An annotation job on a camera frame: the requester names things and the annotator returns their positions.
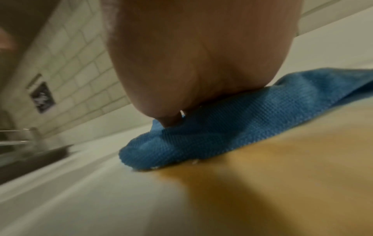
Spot person's left hand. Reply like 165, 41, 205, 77
0, 28, 19, 51

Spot person's right hand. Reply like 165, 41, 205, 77
100, 0, 304, 127

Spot blue microfibre cloth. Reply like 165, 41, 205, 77
118, 67, 373, 171

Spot chrome faucet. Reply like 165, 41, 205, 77
0, 126, 44, 148

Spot brown plastic tray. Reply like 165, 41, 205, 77
0, 144, 75, 185

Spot dark blue wall sign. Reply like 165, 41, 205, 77
28, 73, 57, 114

